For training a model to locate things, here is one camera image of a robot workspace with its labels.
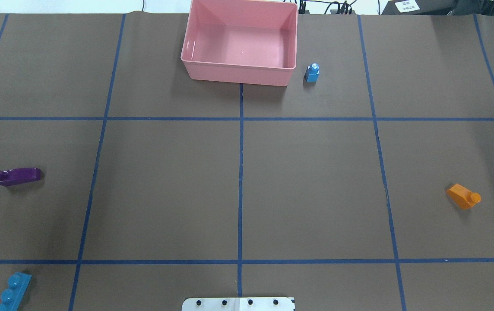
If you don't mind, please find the small blue block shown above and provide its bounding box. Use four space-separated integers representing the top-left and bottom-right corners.
304 63 320 83

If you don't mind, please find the orange sloped block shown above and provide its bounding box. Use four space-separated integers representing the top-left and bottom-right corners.
446 183 482 210

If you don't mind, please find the purple sloped block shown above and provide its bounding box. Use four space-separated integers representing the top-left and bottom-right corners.
0 168 42 187

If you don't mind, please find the long blue block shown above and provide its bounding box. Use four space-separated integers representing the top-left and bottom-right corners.
0 272 32 311

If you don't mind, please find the pink plastic box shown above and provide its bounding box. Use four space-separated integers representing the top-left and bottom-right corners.
180 0 298 87

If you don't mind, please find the black box with label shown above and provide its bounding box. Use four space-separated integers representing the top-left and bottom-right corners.
381 0 457 16

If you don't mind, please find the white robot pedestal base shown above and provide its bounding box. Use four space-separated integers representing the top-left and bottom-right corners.
181 297 296 311

